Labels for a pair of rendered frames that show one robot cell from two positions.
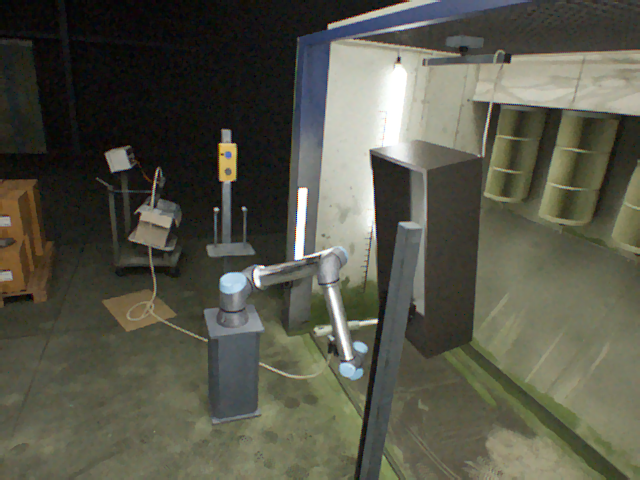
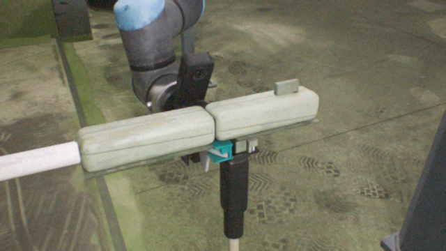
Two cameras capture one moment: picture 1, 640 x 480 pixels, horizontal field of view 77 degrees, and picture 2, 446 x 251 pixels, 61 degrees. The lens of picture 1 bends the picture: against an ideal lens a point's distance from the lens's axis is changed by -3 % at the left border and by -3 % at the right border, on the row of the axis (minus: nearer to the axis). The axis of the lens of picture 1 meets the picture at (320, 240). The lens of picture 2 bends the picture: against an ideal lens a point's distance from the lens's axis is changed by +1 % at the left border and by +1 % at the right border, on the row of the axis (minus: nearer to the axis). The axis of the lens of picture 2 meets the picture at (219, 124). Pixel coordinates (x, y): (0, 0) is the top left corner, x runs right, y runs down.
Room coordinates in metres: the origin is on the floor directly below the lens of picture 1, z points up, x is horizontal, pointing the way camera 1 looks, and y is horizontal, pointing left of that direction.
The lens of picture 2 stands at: (2.67, -0.16, 0.78)
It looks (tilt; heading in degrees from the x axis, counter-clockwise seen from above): 32 degrees down; 178
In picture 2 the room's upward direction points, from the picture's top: straight up
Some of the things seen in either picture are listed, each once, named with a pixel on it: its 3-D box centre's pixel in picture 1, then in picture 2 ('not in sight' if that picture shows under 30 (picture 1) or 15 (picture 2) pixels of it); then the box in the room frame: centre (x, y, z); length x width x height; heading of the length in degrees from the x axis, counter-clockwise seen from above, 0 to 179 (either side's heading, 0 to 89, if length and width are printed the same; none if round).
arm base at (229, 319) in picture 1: (232, 311); not in sight; (2.11, 0.48, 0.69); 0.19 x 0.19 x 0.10
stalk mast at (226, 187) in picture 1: (226, 238); not in sight; (2.96, 0.72, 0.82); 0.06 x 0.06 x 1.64; 23
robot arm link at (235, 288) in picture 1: (233, 290); not in sight; (2.12, 0.47, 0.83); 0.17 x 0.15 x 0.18; 157
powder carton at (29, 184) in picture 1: (21, 201); not in sight; (3.89, 3.07, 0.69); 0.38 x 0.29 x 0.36; 28
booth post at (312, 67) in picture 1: (303, 201); not in sight; (3.05, 0.15, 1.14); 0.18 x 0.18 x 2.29; 23
